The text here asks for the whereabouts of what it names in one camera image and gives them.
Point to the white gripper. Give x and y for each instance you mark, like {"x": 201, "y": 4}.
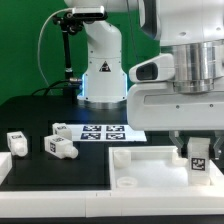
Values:
{"x": 155, "y": 107}

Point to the white square table top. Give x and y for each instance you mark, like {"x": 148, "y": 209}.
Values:
{"x": 153, "y": 167}

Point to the white obstacle fence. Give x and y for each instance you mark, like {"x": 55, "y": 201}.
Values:
{"x": 111, "y": 203}

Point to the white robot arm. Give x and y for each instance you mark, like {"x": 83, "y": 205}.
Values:
{"x": 182, "y": 87}

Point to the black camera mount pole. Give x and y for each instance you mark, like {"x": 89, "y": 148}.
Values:
{"x": 69, "y": 26}

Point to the white sheet with tags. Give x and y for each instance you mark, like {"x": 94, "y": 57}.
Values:
{"x": 110, "y": 133}

